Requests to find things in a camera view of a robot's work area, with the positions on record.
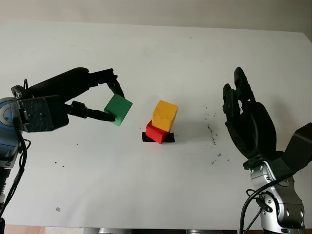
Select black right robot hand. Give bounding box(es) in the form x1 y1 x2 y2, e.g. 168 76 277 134
221 67 278 169

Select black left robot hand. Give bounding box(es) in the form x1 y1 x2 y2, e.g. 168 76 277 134
11 67 125 122

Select green wooden block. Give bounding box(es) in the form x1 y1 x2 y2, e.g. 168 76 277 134
104 94 133 127

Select yellow wooden block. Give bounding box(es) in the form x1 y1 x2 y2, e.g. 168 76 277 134
152 100 179 130

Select red wooden block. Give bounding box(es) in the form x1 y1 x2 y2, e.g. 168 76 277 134
146 121 171 144

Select black tape strip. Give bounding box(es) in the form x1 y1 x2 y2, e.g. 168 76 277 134
141 132 176 143

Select dark robot torso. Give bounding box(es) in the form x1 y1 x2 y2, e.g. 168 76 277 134
84 228 241 234

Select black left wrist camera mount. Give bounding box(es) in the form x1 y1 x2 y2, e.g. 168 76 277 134
18 95 70 133

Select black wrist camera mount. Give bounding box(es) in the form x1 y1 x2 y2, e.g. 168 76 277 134
18 95 70 133
268 123 312 181

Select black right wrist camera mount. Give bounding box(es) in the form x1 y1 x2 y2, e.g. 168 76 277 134
268 123 312 181

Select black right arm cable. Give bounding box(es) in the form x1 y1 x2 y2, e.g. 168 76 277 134
240 179 286 234

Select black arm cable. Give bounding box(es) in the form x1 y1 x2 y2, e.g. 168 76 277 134
240 179 286 234
0 119 32 220

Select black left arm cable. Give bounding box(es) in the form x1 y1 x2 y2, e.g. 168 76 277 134
0 119 32 220

